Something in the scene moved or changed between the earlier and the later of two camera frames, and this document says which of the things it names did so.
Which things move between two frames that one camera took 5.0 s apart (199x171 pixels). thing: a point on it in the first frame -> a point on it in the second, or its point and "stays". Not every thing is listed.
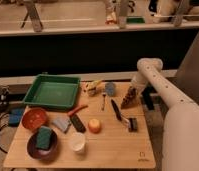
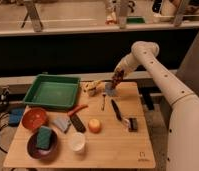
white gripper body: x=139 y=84 -> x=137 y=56
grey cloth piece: x=61 y=122 stays
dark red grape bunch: x=131 y=99 -> x=117 y=78
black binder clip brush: x=133 y=126 stays
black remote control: x=77 y=123 stays
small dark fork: x=104 y=95 stays
